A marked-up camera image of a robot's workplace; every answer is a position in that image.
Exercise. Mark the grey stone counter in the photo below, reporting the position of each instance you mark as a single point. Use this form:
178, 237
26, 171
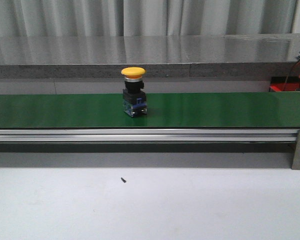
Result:
67, 57

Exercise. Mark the yellow mushroom push button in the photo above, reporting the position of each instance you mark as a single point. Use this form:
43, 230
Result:
134, 99

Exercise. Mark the white pleated curtain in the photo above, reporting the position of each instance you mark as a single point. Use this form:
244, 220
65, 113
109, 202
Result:
34, 18

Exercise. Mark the green conveyor belt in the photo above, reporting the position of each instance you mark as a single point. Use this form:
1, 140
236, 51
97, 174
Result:
164, 110

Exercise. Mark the aluminium conveyor rail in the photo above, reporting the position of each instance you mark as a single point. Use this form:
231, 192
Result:
149, 135

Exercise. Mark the red plastic bin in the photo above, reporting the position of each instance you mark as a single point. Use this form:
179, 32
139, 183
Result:
277, 84

